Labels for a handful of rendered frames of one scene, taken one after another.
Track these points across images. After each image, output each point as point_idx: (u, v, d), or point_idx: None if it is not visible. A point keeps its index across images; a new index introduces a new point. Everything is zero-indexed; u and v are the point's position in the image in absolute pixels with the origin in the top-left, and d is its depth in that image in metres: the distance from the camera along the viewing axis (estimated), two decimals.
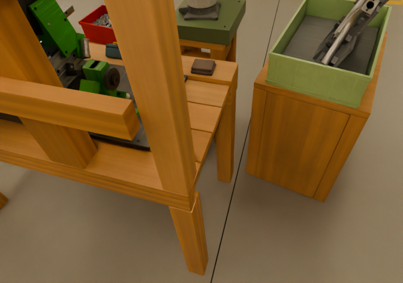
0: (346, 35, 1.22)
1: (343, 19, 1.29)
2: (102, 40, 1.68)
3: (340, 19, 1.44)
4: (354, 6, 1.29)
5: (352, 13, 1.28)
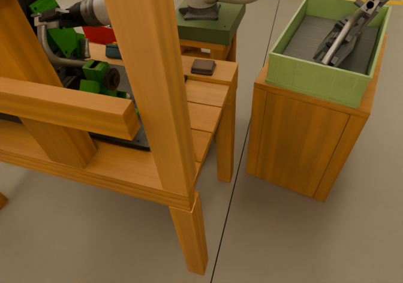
0: (346, 35, 1.22)
1: (80, 63, 1.18)
2: (102, 40, 1.68)
3: (340, 19, 1.44)
4: (65, 61, 1.11)
5: (70, 59, 1.15)
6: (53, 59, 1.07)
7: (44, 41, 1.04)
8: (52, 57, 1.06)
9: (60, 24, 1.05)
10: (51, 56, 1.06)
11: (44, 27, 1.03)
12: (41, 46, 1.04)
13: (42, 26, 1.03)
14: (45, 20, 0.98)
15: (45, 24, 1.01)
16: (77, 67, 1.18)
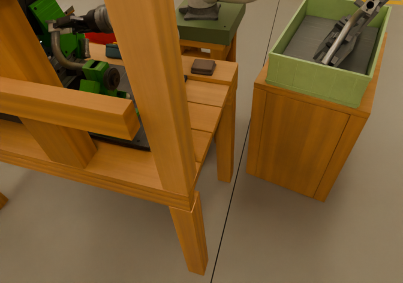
0: (346, 35, 1.22)
1: None
2: (102, 40, 1.68)
3: (340, 19, 1.44)
4: (76, 66, 1.15)
5: (81, 63, 1.19)
6: (65, 63, 1.11)
7: (57, 47, 1.07)
8: (64, 62, 1.10)
9: (72, 30, 1.08)
10: (63, 61, 1.10)
11: (57, 33, 1.07)
12: (54, 51, 1.07)
13: (56, 32, 1.06)
14: (60, 27, 1.02)
15: (59, 30, 1.04)
16: None
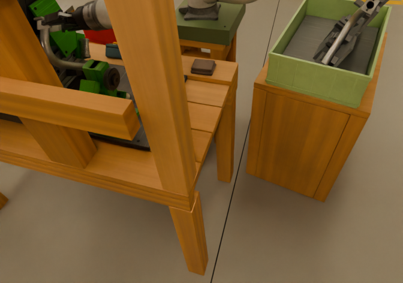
0: (346, 35, 1.22)
1: (82, 66, 1.19)
2: (102, 40, 1.68)
3: (340, 19, 1.44)
4: (68, 64, 1.12)
5: (72, 62, 1.16)
6: (56, 62, 1.08)
7: (47, 44, 1.05)
8: (54, 60, 1.07)
9: (62, 27, 1.06)
10: (54, 59, 1.07)
11: (46, 30, 1.04)
12: (44, 49, 1.05)
13: (45, 29, 1.04)
14: (48, 24, 0.99)
15: (48, 27, 1.02)
16: (79, 69, 1.19)
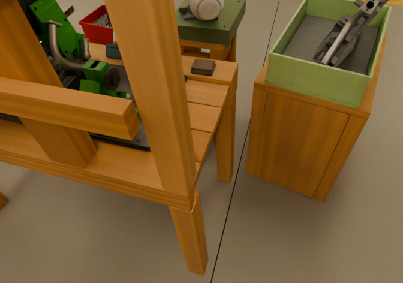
0: (346, 35, 1.22)
1: None
2: (102, 40, 1.68)
3: (340, 19, 1.44)
4: (75, 66, 1.16)
5: (80, 63, 1.19)
6: (64, 63, 1.11)
7: (56, 47, 1.08)
8: (63, 62, 1.11)
9: None
10: (62, 61, 1.10)
11: (54, 33, 1.07)
12: (52, 51, 1.08)
13: (53, 32, 1.07)
14: (111, 26, 1.44)
15: (113, 30, 1.44)
16: None
